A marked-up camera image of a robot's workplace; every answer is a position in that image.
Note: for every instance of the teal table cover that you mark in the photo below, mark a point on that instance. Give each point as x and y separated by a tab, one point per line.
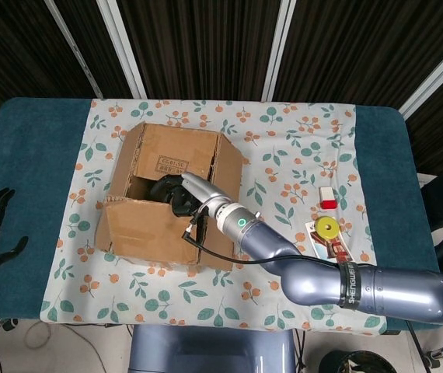
31	155

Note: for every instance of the small red block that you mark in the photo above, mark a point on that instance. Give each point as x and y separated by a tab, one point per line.
329	204

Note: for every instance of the brown cardboard box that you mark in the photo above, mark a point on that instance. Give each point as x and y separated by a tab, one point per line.
144	233

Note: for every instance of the white eraser block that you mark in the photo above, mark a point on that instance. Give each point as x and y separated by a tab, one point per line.
326	193

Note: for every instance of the white floral tablecloth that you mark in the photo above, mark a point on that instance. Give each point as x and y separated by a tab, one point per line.
89	272

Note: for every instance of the black round bin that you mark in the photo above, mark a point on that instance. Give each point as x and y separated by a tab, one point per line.
351	363

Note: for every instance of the white metal frame post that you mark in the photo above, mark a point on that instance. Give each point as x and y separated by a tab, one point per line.
435	81
122	46
280	46
75	50

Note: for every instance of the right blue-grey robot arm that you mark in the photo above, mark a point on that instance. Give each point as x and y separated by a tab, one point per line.
283	252

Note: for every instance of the blue-grey robot torso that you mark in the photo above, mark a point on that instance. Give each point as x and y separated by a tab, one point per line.
206	349

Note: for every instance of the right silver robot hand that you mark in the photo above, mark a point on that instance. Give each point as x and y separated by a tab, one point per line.
202	190

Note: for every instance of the picture postcard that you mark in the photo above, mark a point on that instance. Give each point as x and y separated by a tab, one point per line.
328	250

